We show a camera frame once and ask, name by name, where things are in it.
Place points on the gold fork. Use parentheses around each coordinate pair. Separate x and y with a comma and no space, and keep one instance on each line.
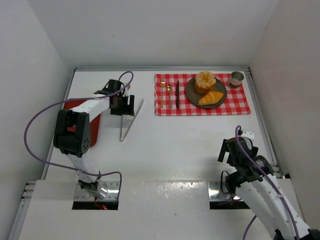
(162,85)

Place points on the metal serving tongs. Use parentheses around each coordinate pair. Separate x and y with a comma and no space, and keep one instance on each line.
(128,121)

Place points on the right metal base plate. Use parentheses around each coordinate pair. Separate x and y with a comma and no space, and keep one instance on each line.
(217,192)

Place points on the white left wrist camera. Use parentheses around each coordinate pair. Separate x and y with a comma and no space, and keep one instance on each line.
(125,89)

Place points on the round orange bun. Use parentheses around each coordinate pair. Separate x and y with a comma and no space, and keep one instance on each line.
(204,82)

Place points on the black knife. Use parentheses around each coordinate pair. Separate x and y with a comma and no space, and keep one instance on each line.
(177,95)

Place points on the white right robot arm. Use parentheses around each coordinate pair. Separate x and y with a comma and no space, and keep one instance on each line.
(255,183)

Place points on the red checkered cloth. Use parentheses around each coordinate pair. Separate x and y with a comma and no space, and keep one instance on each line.
(235,104)

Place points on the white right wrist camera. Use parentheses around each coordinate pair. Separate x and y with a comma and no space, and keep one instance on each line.
(248,134)

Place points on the grey and brown cup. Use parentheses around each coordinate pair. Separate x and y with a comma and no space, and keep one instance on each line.
(235,80)

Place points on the dark round plate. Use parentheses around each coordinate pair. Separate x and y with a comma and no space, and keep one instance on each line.
(194,97)

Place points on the golden croissant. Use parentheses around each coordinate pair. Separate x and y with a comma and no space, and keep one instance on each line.
(211,98)

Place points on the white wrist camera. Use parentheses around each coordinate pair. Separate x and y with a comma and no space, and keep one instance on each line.
(125,89)
(248,134)

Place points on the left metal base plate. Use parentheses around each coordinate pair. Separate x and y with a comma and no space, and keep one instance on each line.
(113,190)

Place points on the metal base plate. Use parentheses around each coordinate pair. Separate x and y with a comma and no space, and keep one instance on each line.
(113,190)
(217,192)

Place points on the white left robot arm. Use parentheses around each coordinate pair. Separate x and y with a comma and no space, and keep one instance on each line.
(73,136)

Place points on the red serving tray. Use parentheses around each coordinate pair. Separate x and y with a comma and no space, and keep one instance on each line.
(94,124)

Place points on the gold and silver spoon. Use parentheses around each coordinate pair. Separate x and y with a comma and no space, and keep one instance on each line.
(169,90)

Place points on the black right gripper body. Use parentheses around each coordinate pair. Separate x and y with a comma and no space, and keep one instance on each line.
(223,152)

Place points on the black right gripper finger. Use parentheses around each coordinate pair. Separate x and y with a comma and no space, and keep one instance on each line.
(224,149)
(254,151)

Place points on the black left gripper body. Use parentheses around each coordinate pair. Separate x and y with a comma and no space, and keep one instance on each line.
(122,110)

